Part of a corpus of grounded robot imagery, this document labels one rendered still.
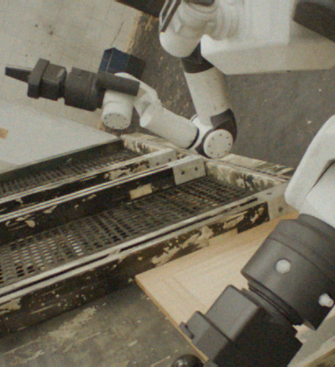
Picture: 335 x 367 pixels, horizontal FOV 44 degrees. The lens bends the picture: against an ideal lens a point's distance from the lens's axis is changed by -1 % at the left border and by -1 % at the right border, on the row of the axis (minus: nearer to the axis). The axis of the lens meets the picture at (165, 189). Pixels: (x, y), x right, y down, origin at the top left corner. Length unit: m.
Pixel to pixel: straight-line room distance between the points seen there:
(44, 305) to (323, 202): 0.61
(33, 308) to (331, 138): 0.65
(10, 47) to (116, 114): 5.03
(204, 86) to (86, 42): 5.11
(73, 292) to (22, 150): 3.81
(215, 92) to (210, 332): 0.72
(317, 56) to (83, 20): 5.44
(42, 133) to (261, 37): 4.02
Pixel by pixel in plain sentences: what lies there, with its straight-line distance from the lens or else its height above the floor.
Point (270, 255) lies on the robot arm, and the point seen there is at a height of 1.42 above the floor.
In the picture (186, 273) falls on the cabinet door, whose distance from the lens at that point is 0.87.
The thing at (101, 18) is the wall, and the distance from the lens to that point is 6.12.
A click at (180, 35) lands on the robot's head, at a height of 1.42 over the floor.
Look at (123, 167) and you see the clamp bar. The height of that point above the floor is 1.11.
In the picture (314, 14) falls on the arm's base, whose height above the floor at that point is 1.33.
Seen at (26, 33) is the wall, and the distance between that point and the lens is 5.94.
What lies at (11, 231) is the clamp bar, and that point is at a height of 1.49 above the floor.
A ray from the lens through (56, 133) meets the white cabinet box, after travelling 4.63.
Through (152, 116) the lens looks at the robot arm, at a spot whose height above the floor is 1.31.
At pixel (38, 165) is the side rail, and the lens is 2.26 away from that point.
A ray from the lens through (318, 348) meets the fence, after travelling 0.62.
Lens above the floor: 1.69
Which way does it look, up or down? 27 degrees down
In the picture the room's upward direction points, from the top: 74 degrees counter-clockwise
